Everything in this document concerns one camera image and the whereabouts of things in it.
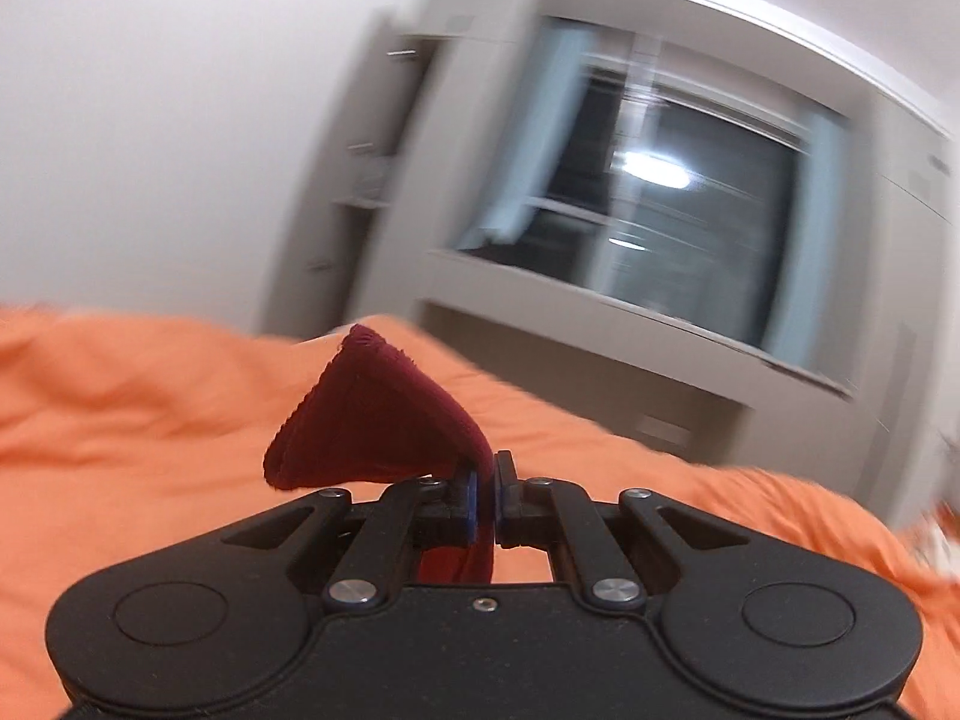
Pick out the dark red knit garment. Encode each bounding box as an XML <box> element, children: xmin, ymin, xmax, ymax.
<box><xmin>262</xmin><ymin>324</ymin><xmax>497</xmax><ymax>586</ymax></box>

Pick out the cream crumpled garment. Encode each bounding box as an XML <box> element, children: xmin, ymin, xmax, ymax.
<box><xmin>909</xmin><ymin>501</ymin><xmax>960</xmax><ymax>572</ymax></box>

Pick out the window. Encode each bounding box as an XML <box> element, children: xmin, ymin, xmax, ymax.
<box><xmin>448</xmin><ymin>13</ymin><xmax>857</xmax><ymax>391</ymax></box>

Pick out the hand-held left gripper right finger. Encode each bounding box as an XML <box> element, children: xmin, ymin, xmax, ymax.
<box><xmin>491</xmin><ymin>450</ymin><xmax>752</xmax><ymax>612</ymax></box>

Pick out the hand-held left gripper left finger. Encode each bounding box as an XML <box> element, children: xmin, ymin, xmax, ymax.
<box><xmin>222</xmin><ymin>465</ymin><xmax>485</xmax><ymax>612</ymax></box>

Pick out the white built-in cabinet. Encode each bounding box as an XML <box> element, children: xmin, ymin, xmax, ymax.
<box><xmin>259</xmin><ymin>0</ymin><xmax>960</xmax><ymax>533</ymax></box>

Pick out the orange bed cover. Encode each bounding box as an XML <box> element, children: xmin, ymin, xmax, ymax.
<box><xmin>0</xmin><ymin>304</ymin><xmax>960</xmax><ymax>720</ymax></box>

